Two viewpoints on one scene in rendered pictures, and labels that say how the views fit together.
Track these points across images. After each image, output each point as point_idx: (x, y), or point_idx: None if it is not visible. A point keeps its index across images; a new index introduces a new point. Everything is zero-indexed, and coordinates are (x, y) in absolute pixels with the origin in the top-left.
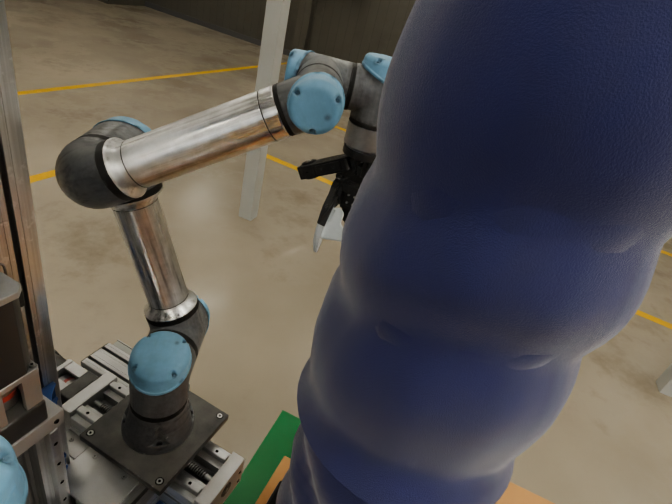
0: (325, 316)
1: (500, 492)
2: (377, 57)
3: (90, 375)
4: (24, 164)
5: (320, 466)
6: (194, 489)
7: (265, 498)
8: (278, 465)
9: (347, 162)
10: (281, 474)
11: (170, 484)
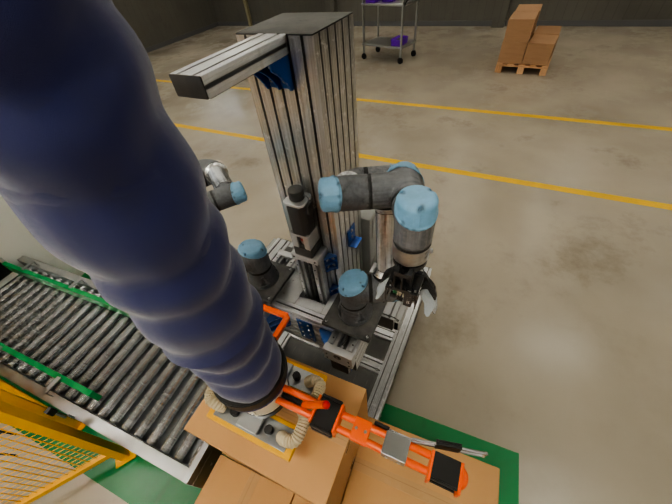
0: None
1: (162, 349)
2: (403, 190)
3: None
4: (327, 167)
5: None
6: (330, 340)
7: (338, 381)
8: (359, 386)
9: None
10: (353, 388)
11: (334, 330)
